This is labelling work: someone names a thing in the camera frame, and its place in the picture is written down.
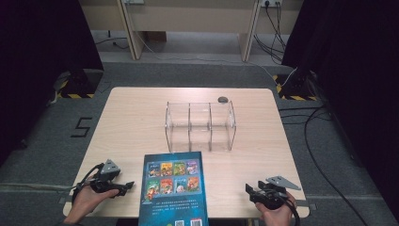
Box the blue picture book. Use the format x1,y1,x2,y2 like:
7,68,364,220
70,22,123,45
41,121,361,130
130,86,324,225
137,151,210,226

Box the short black floor cable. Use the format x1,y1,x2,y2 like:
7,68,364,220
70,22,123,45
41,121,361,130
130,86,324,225
93,29,130,51

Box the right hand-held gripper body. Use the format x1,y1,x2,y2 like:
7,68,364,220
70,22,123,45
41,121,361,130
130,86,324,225
253,175,302,211

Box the black stand base striped tape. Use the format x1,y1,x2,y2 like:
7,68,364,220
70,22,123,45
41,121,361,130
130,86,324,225
54,69,104,100
272,73,319,102

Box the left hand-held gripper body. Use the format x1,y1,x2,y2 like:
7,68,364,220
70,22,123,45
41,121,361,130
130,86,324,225
89,159,126,193

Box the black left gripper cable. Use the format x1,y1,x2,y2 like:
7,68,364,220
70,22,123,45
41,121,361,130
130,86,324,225
71,162,105,205

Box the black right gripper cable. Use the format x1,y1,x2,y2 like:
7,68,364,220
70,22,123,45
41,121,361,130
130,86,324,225
275,187,301,226

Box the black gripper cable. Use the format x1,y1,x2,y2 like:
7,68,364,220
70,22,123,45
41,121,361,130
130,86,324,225
71,162,105,205
275,187,301,226

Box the black cables at socket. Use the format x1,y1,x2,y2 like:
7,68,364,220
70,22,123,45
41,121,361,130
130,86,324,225
252,2,288,64

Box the person's left hand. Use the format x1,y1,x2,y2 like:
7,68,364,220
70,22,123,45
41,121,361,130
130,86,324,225
64,184,120,225

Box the clear acrylic divided rack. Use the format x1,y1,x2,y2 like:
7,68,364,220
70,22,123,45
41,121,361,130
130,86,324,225
165,100,237,153

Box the black curtain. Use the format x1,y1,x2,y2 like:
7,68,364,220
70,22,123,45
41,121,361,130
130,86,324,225
281,0,399,220
0,0,104,168

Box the person's right hand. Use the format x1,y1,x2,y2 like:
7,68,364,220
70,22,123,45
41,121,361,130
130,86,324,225
255,191,297,226

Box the long black floor cable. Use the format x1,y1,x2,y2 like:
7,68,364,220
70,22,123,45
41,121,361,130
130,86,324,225
278,105,371,226

